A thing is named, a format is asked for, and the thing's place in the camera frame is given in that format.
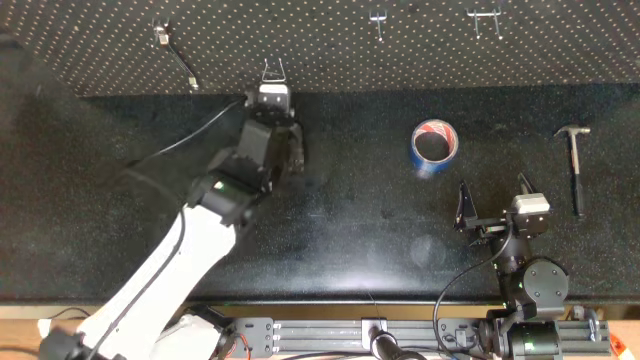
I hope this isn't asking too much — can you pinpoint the roll of blue tape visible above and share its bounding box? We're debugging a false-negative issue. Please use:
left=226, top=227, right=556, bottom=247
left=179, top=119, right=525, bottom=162
left=410, top=118, right=460, bottom=177

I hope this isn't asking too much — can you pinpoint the wrench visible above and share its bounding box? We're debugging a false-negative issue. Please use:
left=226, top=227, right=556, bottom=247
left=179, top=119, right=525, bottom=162
left=154, top=27, right=200, bottom=92

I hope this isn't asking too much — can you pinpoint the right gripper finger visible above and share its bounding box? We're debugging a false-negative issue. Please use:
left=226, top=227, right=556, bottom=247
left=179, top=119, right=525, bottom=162
left=453, top=178, right=479, bottom=232
left=517, top=172, right=537, bottom=197

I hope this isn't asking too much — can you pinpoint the black pegboard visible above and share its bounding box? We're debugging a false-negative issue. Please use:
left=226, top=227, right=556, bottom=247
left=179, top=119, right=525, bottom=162
left=0, top=0, right=640, bottom=99

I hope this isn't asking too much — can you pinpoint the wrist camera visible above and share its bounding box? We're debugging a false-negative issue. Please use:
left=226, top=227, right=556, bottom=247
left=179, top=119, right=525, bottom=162
left=257, top=83, right=292, bottom=112
left=508, top=192, right=552, bottom=237

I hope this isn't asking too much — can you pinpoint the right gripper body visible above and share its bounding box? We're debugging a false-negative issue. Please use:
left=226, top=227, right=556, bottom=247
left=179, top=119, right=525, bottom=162
left=462, top=214, right=511, bottom=246

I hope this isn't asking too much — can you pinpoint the black cable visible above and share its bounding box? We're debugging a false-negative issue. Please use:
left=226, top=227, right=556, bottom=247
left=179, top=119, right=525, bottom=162
left=432, top=222, right=516, bottom=360
left=124, top=97, right=247, bottom=169

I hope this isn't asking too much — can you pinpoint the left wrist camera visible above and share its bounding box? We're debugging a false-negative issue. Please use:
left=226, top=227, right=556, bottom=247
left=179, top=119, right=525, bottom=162
left=257, top=83, right=292, bottom=112

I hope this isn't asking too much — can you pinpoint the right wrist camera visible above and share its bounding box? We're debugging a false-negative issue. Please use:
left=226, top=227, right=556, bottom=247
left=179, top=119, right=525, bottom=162
left=508, top=192, right=552, bottom=237

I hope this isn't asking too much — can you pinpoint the mounting rail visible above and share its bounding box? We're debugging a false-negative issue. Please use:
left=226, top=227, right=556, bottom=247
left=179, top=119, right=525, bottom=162
left=214, top=304, right=614, bottom=360

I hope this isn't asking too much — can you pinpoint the hammer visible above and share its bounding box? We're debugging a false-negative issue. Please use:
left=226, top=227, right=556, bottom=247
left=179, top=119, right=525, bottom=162
left=553, top=124, right=592, bottom=217

